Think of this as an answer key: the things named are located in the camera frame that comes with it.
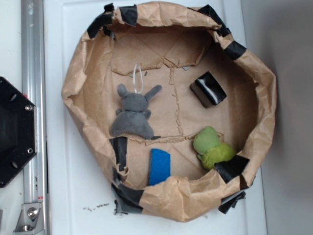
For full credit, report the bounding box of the black box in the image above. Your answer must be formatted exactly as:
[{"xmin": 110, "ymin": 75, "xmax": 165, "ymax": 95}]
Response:
[{"xmin": 190, "ymin": 71, "xmax": 227, "ymax": 108}]

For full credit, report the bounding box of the brown paper bag bin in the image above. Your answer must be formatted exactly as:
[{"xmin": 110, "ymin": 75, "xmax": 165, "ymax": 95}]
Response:
[{"xmin": 62, "ymin": 1, "xmax": 276, "ymax": 222}]

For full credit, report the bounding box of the grey plush bunny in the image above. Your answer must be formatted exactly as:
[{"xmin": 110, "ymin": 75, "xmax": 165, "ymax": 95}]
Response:
[{"xmin": 110, "ymin": 84, "xmax": 162, "ymax": 140}]

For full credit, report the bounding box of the blue sponge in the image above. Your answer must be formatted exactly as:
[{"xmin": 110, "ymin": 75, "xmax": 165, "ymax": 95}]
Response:
[{"xmin": 149, "ymin": 148, "xmax": 171, "ymax": 186}]

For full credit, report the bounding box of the green plush toy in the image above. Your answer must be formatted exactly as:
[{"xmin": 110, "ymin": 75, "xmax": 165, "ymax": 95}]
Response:
[{"xmin": 193, "ymin": 126, "xmax": 237, "ymax": 171}]

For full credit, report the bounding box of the aluminium rail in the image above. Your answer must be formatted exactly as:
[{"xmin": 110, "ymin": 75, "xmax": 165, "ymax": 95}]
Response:
[{"xmin": 21, "ymin": 0, "xmax": 50, "ymax": 235}]

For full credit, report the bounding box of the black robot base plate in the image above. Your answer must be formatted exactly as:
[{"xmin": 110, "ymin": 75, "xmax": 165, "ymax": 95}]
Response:
[{"xmin": 0, "ymin": 77, "xmax": 37, "ymax": 188}]

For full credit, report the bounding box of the metal corner bracket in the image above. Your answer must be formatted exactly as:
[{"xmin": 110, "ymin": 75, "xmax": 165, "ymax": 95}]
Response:
[{"xmin": 13, "ymin": 202, "xmax": 45, "ymax": 235}]

